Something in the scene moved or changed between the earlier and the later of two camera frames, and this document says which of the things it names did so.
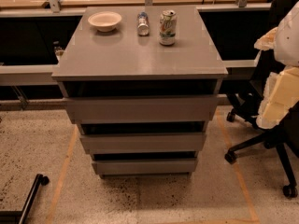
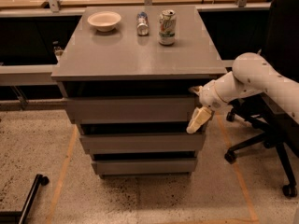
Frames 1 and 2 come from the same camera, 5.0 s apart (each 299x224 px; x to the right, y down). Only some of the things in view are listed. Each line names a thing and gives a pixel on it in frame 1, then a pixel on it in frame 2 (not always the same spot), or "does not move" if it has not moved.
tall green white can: [167, 27] does not move
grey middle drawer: [144, 143] does not move
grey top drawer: [108, 110] does not move
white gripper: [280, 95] -> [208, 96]
